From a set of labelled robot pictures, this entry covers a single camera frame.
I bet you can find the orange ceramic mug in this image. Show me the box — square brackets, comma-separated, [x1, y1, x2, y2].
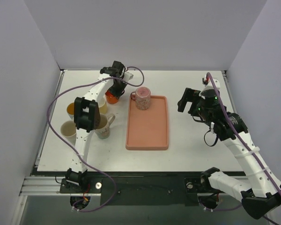
[105, 91, 120, 104]

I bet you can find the yellow ceramic mug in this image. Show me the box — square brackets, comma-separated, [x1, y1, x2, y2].
[98, 97, 108, 114]

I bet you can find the pink ghost pattern mug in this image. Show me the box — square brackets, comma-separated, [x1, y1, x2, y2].
[130, 87, 151, 110]

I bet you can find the shell pattern teal mug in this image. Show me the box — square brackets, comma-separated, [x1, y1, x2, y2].
[95, 113, 116, 139]

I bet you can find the blue glazed mug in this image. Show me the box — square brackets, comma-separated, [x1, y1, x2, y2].
[67, 102, 74, 120]

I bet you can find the cream dragon pattern mug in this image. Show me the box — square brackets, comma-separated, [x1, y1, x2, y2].
[60, 120, 76, 145]

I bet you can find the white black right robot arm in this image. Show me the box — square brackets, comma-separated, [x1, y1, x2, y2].
[177, 88, 281, 219]

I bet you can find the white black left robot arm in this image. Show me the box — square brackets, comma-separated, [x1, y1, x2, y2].
[65, 61, 131, 193]

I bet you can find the salmon pink plastic tray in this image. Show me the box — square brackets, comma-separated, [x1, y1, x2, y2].
[126, 95, 169, 150]

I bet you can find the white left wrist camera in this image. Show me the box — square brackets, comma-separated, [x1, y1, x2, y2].
[123, 72, 133, 82]

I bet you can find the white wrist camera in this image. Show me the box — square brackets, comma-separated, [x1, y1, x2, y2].
[201, 72, 221, 92]
[123, 72, 133, 82]

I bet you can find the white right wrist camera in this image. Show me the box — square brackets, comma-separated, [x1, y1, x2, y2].
[201, 72, 221, 92]

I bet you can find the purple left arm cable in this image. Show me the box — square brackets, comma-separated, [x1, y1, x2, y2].
[46, 66, 145, 213]

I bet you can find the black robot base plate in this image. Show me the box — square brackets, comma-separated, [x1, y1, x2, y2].
[60, 172, 220, 209]

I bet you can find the aluminium table frame rail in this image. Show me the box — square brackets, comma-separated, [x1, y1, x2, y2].
[20, 69, 68, 196]

